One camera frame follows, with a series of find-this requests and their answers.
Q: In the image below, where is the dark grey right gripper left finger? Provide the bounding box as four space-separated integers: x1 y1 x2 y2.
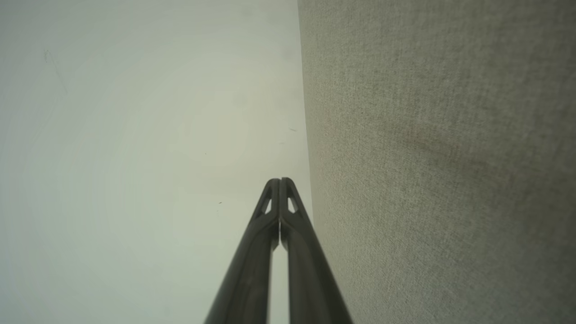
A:
205 179 280 324

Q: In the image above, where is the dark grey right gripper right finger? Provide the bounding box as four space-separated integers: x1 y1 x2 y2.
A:
280 177 354 324

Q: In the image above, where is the grey fabric sofa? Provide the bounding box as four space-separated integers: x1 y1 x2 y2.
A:
297 0 576 324

